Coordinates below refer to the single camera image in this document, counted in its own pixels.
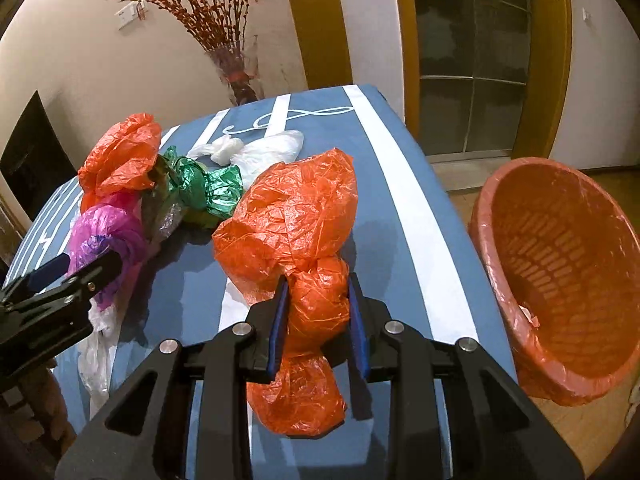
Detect wooden door frame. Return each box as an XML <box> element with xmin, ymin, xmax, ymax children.
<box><xmin>392</xmin><ymin>0</ymin><xmax>573</xmax><ymax>161</ymax></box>

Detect black television screen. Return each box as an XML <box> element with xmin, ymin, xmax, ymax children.
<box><xmin>0</xmin><ymin>91</ymin><xmax>63</xmax><ymax>221</ymax></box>

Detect clear plastic bag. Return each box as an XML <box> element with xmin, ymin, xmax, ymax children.
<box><xmin>142</xmin><ymin>155</ymin><xmax>187</xmax><ymax>242</ymax></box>

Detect white wall switch plate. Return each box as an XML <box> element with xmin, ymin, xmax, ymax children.
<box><xmin>115</xmin><ymin>2</ymin><xmax>144</xmax><ymax>29</ymax></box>

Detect large orange plastic bag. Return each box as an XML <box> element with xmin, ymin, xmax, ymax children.
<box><xmin>212</xmin><ymin>147</ymin><xmax>360</xmax><ymax>436</ymax></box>

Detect glass door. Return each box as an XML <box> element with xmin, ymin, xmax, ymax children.
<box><xmin>410</xmin><ymin>0</ymin><xmax>531</xmax><ymax>156</ymax></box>

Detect glass vase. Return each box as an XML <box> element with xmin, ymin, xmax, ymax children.
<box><xmin>207</xmin><ymin>35</ymin><xmax>262</xmax><ymax>106</ymax></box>

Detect white knotted plastic bag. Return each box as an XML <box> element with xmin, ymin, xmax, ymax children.
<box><xmin>187</xmin><ymin>130</ymin><xmax>305</xmax><ymax>177</ymax></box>

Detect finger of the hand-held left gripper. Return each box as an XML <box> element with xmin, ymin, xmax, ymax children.
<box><xmin>0</xmin><ymin>250</ymin><xmax>123</xmax><ymax>378</ymax></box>
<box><xmin>0</xmin><ymin>252</ymin><xmax>72</xmax><ymax>306</ymax></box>

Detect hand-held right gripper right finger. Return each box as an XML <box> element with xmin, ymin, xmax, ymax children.
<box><xmin>347</xmin><ymin>272</ymin><xmax>583</xmax><ymax>480</ymax></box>

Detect green plastic bag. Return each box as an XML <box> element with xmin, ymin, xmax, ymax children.
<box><xmin>160</xmin><ymin>145</ymin><xmax>244</xmax><ymax>223</ymax></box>

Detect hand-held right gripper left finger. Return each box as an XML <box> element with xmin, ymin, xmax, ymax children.
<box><xmin>55</xmin><ymin>275</ymin><xmax>291</xmax><ymax>480</ymax></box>

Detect orange plastic waste basket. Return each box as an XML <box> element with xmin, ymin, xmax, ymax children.
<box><xmin>469</xmin><ymin>157</ymin><xmax>640</xmax><ymax>408</ymax></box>

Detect wooden door post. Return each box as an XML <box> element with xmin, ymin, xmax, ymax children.
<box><xmin>282</xmin><ymin>0</ymin><xmax>353</xmax><ymax>93</ymax></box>

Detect purple plastic bag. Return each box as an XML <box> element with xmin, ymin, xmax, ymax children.
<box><xmin>67</xmin><ymin>192</ymin><xmax>151</xmax><ymax>311</ymax></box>

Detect red berry branches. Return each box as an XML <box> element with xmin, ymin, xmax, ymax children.
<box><xmin>107</xmin><ymin>0</ymin><xmax>261</xmax><ymax>61</ymax></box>

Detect blue white striped cloth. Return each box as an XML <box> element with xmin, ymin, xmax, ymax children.
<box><xmin>0</xmin><ymin>82</ymin><xmax>518</xmax><ymax>480</ymax></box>

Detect long white plastic bag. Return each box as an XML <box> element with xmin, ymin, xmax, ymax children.
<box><xmin>77</xmin><ymin>302</ymin><xmax>123</xmax><ymax>411</ymax></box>

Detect small orange plastic bag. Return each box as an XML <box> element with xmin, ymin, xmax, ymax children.
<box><xmin>77</xmin><ymin>112</ymin><xmax>163</xmax><ymax>211</ymax></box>

